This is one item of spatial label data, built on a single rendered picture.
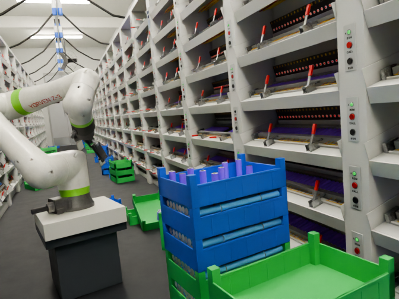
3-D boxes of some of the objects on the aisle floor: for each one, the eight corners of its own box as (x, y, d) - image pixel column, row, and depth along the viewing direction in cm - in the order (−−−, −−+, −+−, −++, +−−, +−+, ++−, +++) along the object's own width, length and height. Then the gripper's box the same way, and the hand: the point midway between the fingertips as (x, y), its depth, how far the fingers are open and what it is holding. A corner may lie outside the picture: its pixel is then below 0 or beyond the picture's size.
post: (251, 257, 164) (221, -147, 144) (241, 250, 173) (212, -132, 153) (287, 248, 171) (262, -139, 151) (276, 242, 180) (252, -125, 160)
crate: (161, 250, 182) (158, 213, 180) (186, 230, 210) (183, 197, 207) (175, 251, 179) (171, 213, 177) (199, 231, 206) (196, 198, 204)
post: (198, 219, 229) (172, -64, 209) (193, 215, 238) (168, -57, 218) (225, 213, 236) (203, -61, 216) (219, 210, 245) (198, -54, 225)
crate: (129, 225, 228) (128, 213, 227) (124, 218, 247) (123, 206, 246) (173, 217, 238) (172, 205, 237) (165, 210, 257) (164, 199, 256)
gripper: (56, 118, 147) (66, 148, 165) (99, 149, 141) (105, 176, 158) (69, 108, 151) (78, 138, 169) (112, 137, 144) (117, 165, 162)
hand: (91, 155), depth 162 cm, fingers open, 13 cm apart
